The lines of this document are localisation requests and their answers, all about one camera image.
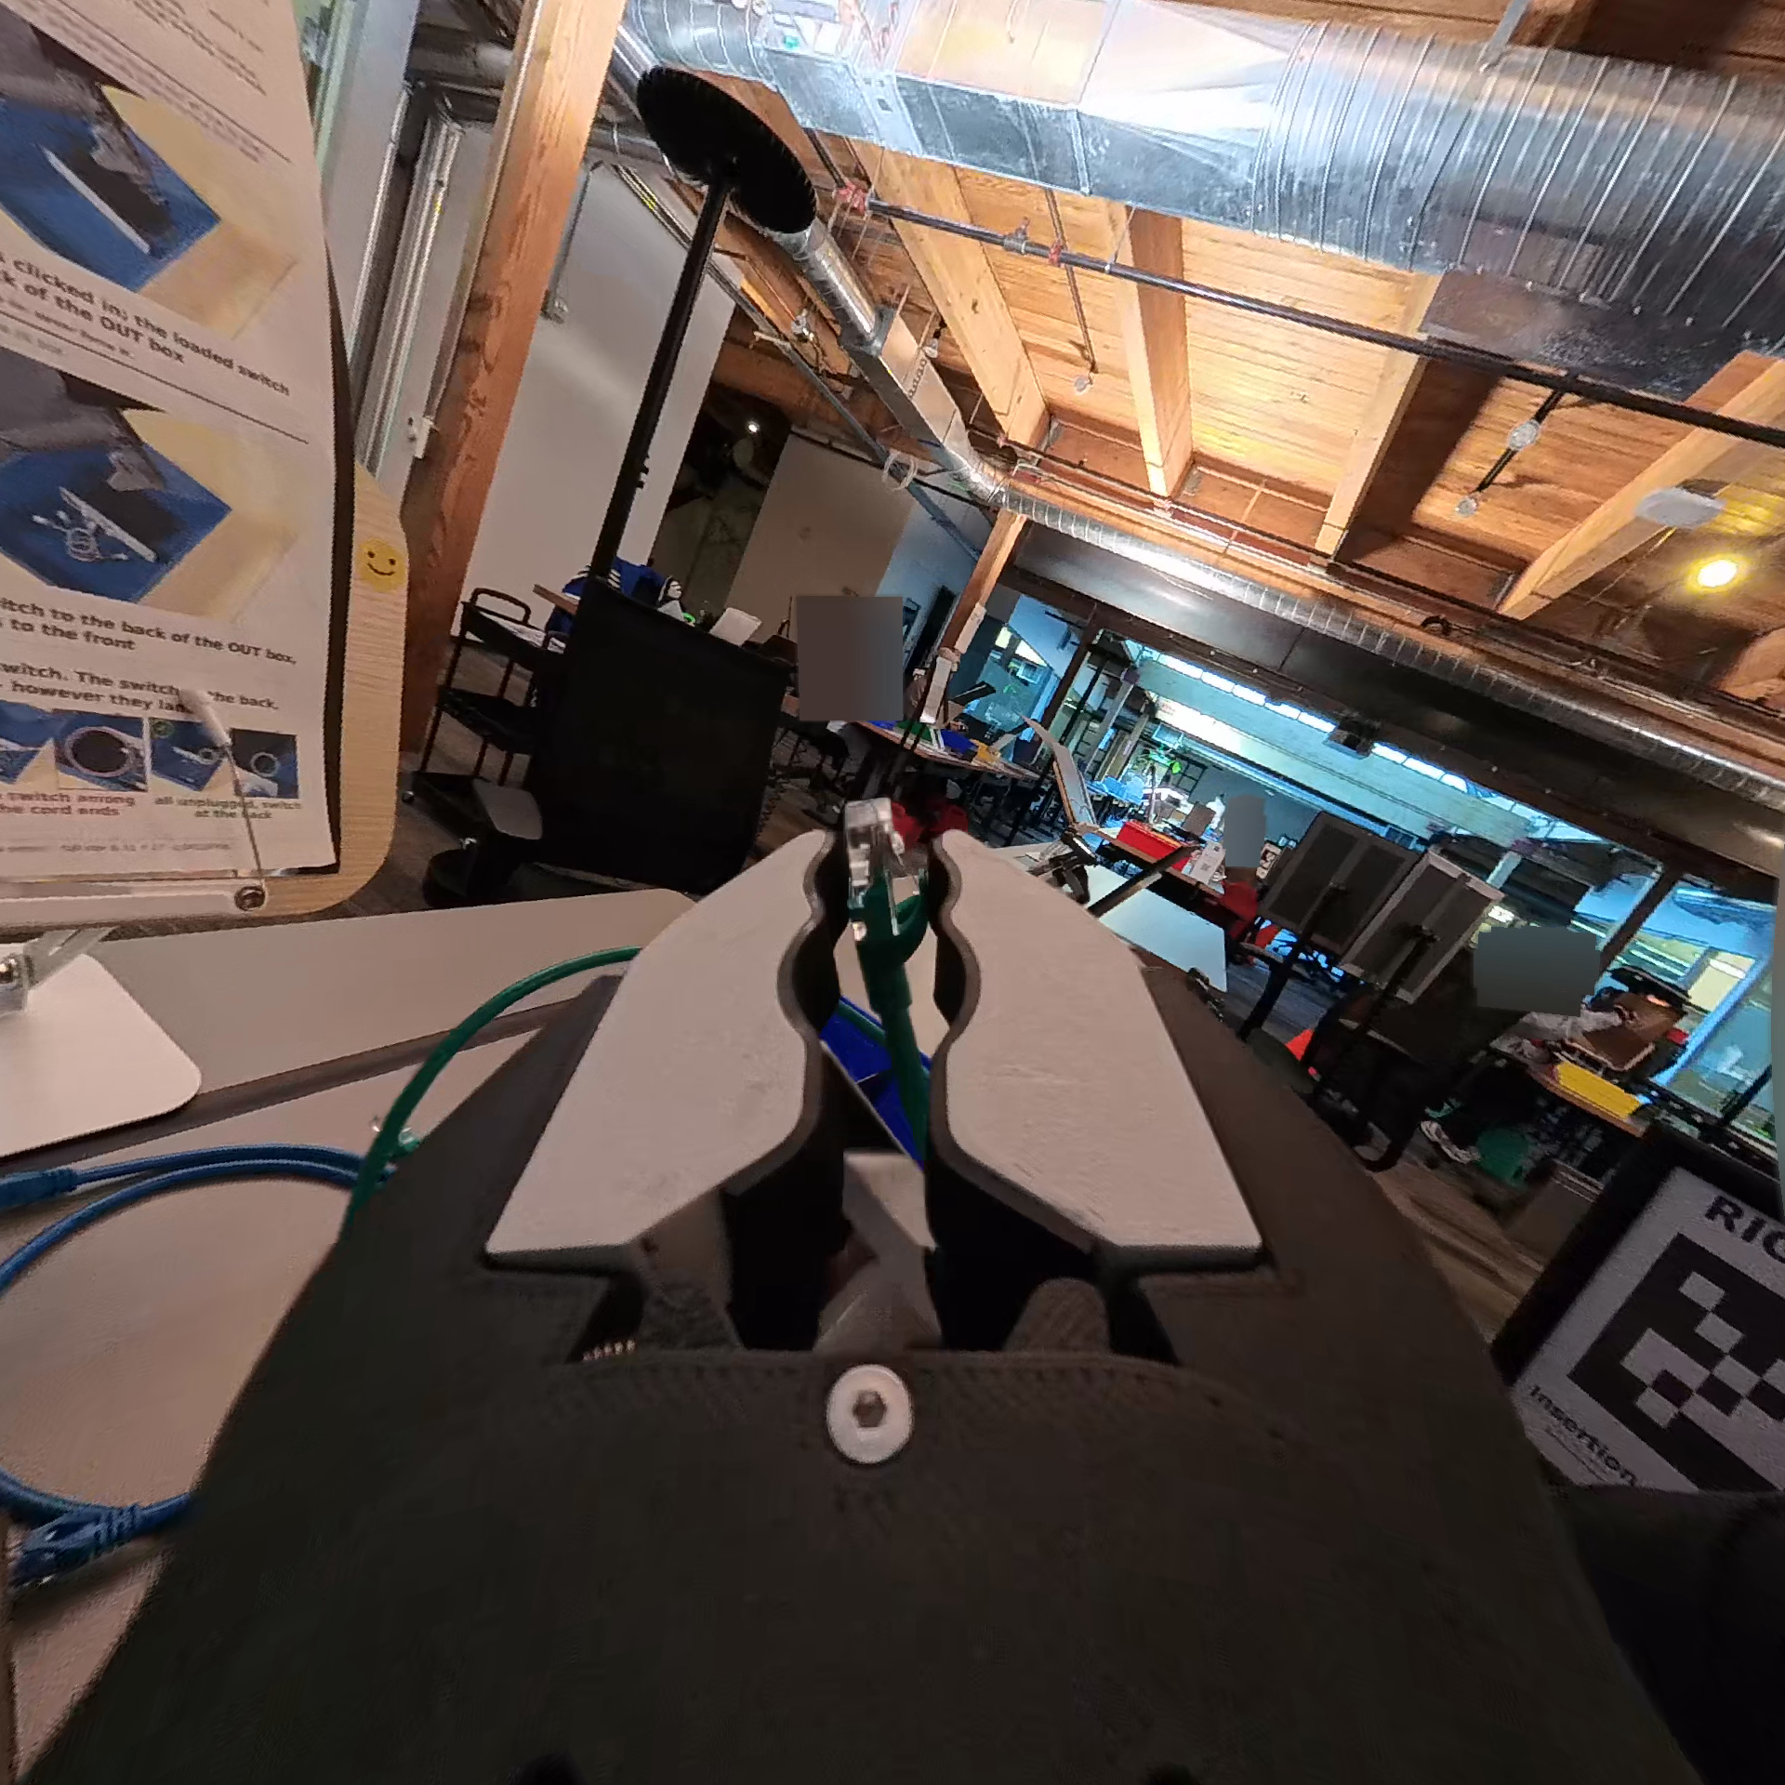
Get green ethernet cable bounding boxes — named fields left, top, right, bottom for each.
left=347, top=800, right=933, bottom=1215

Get blue plastic bin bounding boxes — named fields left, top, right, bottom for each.
left=821, top=997, right=929, bottom=1166

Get black office chair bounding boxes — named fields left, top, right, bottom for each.
left=1304, top=963, right=1482, bottom=1172

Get large spiral ceiling duct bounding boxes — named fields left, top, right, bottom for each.
left=620, top=0, right=1785, bottom=314

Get black framed marker sign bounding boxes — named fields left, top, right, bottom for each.
left=1492, top=1131, right=1785, bottom=1494

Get grey stool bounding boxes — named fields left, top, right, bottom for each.
left=426, top=778, right=548, bottom=907

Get black board metal stand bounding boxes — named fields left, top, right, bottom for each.
left=1040, top=718, right=1118, bottom=867

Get wooden pillar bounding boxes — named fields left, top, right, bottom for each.
left=403, top=0, right=630, bottom=753

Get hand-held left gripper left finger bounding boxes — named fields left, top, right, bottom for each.
left=484, top=828, right=857, bottom=1348

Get blue ethernet cable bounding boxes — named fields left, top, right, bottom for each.
left=0, top=1143, right=373, bottom=1592

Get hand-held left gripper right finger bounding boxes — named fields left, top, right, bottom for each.
left=920, top=830, right=1267, bottom=1348

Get black utility cart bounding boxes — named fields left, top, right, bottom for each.
left=419, top=587, right=563, bottom=824

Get grey panel on stand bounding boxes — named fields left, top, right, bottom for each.
left=1256, top=811, right=1403, bottom=938
left=1337, top=843, right=1510, bottom=977

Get black panel stand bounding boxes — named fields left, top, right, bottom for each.
left=530, top=65, right=818, bottom=900

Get spiral metal ceiling duct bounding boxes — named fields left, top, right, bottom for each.
left=893, top=446, right=1785, bottom=811

